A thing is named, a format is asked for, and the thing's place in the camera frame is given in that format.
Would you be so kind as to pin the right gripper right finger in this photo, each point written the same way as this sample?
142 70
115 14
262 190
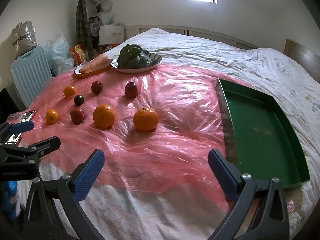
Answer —
270 220

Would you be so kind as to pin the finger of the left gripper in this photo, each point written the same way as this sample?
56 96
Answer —
7 129
36 150

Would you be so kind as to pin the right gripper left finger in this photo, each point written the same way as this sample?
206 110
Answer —
41 218

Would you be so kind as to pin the small orange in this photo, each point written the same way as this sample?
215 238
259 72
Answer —
68 91
52 116

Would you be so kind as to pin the red apple front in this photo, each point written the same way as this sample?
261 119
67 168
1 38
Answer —
77 115

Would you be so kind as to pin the red apple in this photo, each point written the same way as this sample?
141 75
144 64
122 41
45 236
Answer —
131 90
96 87
77 115

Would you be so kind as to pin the dark plum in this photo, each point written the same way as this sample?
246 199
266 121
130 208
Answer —
78 100

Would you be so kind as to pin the large orange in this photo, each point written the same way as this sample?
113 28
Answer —
104 116
145 119

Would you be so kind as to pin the blue gloved left hand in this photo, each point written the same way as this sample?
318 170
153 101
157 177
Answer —
10 203

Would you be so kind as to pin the small red card packet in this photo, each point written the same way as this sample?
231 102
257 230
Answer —
15 139

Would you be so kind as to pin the light blue suitcase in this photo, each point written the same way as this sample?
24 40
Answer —
29 72

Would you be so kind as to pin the white bed duvet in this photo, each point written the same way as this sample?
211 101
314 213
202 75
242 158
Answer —
183 213

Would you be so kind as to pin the green tray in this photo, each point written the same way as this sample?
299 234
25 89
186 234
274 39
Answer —
259 139

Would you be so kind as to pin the orange rimmed plate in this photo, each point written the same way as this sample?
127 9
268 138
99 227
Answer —
97 71

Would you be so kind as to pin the grey printed bag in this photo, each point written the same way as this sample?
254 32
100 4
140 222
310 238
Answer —
23 38

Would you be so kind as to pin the translucent plastic bag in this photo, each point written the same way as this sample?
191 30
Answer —
57 53

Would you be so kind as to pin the red snack package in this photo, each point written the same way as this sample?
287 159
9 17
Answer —
78 54

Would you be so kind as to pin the carrot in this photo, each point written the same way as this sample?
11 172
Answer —
95 64

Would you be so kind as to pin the hanging plaid cloth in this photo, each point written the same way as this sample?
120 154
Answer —
83 36

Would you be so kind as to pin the lower white fan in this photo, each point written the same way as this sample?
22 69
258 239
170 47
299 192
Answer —
94 28

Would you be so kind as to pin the pink plastic sheet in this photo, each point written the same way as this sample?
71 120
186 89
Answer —
175 153

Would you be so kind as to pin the white cardboard box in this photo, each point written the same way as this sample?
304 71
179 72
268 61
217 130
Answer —
111 34

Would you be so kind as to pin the green leafy vegetable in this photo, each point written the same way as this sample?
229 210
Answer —
133 56

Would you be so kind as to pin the white headboard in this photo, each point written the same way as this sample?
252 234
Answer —
133 30

